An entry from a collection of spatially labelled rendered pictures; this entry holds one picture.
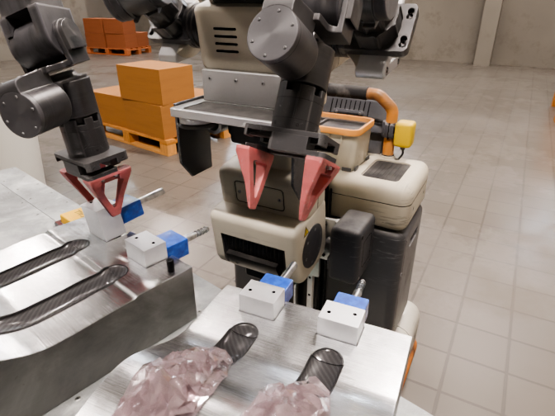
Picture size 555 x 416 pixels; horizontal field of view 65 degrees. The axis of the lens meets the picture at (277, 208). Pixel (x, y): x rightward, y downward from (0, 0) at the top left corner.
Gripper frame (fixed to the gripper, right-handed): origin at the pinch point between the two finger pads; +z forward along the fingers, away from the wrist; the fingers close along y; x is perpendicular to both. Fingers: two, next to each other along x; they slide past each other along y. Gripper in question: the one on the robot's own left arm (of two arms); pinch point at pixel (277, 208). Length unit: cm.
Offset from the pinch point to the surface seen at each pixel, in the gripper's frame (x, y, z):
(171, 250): 3.2, -16.7, 9.6
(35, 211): 17, -66, 13
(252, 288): 3.3, -2.7, 11.2
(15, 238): 8, -58, 18
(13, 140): 119, -237, 1
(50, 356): -13.8, -16.7, 21.1
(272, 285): 7.0, -1.5, 10.8
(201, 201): 193, -146, 14
